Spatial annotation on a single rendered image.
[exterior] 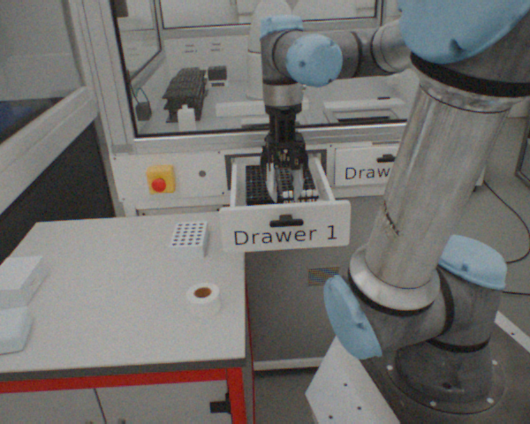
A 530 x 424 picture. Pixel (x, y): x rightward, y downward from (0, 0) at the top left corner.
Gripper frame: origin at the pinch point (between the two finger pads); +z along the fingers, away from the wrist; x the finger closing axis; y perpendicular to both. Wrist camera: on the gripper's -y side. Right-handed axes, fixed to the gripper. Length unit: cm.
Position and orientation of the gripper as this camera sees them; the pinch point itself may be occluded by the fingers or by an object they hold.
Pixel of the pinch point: (284, 194)
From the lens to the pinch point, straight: 96.8
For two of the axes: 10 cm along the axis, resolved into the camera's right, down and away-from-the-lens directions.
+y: 0.6, 4.7, -8.8
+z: 0.5, 8.8, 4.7
